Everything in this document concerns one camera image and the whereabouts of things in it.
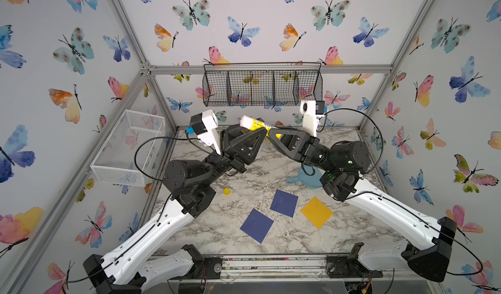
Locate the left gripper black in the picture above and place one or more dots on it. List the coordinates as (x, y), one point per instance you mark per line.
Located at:
(231, 157)

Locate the black wire wall basket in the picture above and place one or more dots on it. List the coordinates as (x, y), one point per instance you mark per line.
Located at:
(261, 84)

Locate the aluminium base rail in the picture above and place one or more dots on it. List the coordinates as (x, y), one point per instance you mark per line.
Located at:
(274, 266)

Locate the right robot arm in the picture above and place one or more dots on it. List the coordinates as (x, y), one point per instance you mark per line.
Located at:
(427, 242)

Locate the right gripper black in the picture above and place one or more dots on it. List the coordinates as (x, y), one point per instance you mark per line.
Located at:
(308, 150)

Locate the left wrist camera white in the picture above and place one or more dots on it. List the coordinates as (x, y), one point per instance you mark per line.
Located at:
(204, 125)

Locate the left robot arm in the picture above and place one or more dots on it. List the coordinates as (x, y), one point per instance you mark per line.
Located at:
(129, 267)

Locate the yellow glue stick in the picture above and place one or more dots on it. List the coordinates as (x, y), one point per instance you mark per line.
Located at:
(253, 124)

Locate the white mesh wall basket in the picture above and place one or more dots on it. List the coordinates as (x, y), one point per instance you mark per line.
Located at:
(126, 158)

